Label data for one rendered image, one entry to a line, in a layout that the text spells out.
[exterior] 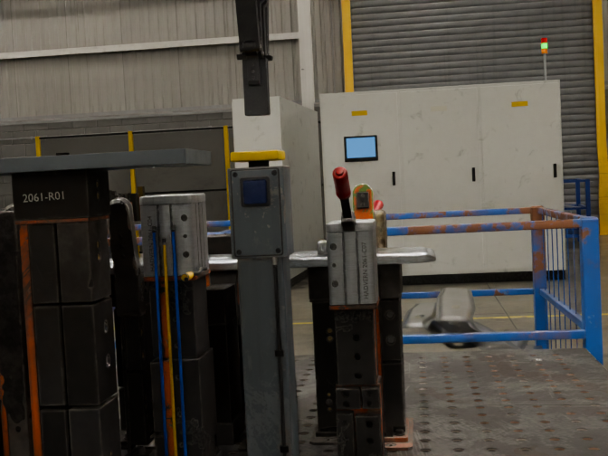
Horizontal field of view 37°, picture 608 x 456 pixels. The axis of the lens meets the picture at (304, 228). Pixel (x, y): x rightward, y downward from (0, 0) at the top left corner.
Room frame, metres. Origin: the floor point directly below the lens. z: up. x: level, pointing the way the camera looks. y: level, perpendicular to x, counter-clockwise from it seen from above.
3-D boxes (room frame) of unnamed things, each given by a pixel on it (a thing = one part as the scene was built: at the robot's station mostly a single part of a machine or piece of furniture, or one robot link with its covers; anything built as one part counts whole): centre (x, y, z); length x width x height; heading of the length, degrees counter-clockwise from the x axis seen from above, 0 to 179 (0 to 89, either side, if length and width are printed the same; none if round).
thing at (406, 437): (1.45, -0.13, 0.84); 0.18 x 0.06 x 0.29; 173
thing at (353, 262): (1.28, -0.07, 0.88); 0.11 x 0.10 x 0.36; 173
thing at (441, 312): (3.66, -0.66, 0.47); 1.20 x 0.80 x 0.95; 174
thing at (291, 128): (10.47, 0.23, 1.22); 2.40 x 0.54 x 2.45; 170
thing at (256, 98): (1.12, 0.05, 1.24); 0.03 x 0.01 x 0.07; 82
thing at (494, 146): (9.33, -1.44, 1.22); 2.40 x 0.54 x 2.45; 83
